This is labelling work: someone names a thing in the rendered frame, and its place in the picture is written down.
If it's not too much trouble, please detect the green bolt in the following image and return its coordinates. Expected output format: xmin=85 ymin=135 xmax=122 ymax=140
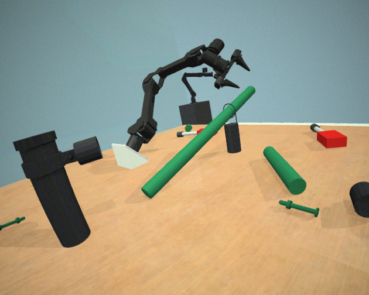
xmin=0 ymin=217 xmax=25 ymax=230
xmin=279 ymin=200 xmax=319 ymax=217

